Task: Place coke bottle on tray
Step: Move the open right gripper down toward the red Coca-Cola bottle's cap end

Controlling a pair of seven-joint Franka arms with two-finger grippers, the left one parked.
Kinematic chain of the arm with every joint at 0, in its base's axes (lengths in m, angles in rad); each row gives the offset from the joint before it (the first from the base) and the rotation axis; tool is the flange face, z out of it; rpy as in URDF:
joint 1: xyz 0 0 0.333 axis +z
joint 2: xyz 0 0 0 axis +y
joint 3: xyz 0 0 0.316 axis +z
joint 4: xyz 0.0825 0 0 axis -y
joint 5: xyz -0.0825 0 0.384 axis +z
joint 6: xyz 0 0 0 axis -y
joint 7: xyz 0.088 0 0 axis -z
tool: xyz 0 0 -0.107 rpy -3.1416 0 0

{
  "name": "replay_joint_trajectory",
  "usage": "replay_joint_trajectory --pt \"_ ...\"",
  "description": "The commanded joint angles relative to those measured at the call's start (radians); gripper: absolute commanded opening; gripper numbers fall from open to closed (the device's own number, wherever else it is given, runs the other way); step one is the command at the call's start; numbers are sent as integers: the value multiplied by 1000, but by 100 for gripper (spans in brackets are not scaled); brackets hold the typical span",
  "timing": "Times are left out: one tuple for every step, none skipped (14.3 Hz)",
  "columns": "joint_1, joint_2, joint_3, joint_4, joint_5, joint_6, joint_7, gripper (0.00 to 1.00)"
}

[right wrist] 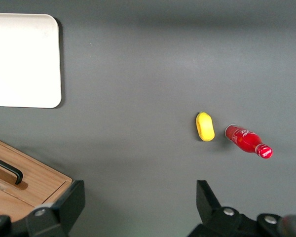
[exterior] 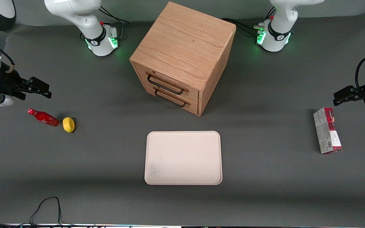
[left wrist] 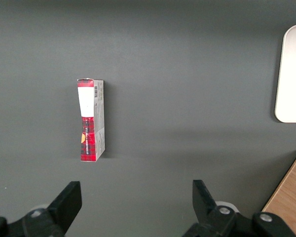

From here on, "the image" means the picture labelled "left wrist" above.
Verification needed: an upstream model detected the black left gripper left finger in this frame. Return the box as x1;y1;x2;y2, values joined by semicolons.
0;181;83;237

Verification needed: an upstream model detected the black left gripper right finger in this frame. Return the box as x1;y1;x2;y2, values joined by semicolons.
182;179;296;237

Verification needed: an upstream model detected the white plastic tray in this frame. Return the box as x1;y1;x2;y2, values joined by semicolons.
274;24;296;124

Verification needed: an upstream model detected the light wooden board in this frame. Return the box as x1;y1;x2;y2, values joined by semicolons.
261;149;296;237

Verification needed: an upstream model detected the red plaid cardboard box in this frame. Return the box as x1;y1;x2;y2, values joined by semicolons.
76;78;106;163

